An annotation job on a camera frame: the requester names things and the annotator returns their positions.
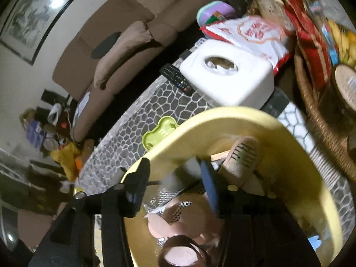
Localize bunch of bananas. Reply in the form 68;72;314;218
327;19;356;67

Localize red white snack bag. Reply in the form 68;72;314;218
200;15;292;75

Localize red snack package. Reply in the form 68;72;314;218
284;0;334;89

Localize stacked purple green bowls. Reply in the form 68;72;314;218
196;1;237;38

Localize black remote control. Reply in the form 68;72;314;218
159;63;195;96

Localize brown toy cup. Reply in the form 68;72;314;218
158;235;209;267

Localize beige snack package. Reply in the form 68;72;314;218
257;0;295;31

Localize brown sofa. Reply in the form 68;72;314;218
53;0;231;142

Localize clear plastic bag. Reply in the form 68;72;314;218
143;184;206;217

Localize pink perforated plastic toy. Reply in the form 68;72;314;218
147;195;220;240

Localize black speaker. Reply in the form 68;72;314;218
41;89;70;109

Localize stack of blue boxes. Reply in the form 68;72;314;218
26;119;45;148

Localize tan pillow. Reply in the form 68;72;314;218
93;21;153;88

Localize framed landscape painting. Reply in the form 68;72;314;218
0;0;98;66

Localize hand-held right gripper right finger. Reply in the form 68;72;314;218
200;159;320;267

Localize blue packaged item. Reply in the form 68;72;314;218
307;235;321;252

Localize brown chair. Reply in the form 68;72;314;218
17;208;64;249

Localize black flat pad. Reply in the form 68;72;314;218
92;32;121;59

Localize white paper sheets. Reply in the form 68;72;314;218
75;90;92;123

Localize slotted wooden paddle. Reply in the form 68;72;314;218
218;136;260;187

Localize yellow plastic basin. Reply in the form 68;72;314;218
121;107;344;267

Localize white cap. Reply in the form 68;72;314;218
47;103;63;124

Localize brown jar with white lid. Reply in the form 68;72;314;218
320;64;356;134

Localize wicker basket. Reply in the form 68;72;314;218
293;44;356;182

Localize white tissue box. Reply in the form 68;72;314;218
179;39;274;107

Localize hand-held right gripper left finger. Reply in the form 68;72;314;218
28;157;152;267

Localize grey mosaic desktop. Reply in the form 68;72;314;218
78;71;354;217

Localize yellow bag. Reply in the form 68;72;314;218
50;142;81;181

